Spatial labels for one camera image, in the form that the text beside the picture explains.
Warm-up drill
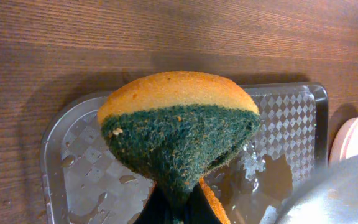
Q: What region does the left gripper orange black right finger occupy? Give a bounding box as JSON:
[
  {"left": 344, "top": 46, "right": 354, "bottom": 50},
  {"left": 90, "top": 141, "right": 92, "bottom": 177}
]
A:
[{"left": 186, "top": 178, "right": 231, "bottom": 224}]

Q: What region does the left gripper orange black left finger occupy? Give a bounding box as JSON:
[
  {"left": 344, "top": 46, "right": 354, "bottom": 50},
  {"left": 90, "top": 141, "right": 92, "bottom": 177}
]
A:
[{"left": 134, "top": 185, "right": 173, "bottom": 224}]

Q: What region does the green yellow scrub sponge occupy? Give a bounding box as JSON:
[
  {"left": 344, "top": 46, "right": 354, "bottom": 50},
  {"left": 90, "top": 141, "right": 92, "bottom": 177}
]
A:
[{"left": 97, "top": 71, "right": 260, "bottom": 215}]

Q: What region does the pale green plate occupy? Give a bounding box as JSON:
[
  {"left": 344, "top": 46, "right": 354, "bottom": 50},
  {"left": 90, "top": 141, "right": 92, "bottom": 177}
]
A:
[{"left": 276, "top": 155, "right": 358, "bottom": 224}]

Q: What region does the white plate with sauce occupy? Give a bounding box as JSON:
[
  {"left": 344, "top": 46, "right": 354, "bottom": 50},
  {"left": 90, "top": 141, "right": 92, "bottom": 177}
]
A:
[{"left": 329, "top": 117, "right": 358, "bottom": 164}]

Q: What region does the brown serving tray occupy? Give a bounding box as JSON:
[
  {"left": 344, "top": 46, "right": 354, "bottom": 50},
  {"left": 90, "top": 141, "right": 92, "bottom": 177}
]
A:
[{"left": 40, "top": 83, "right": 329, "bottom": 223}]

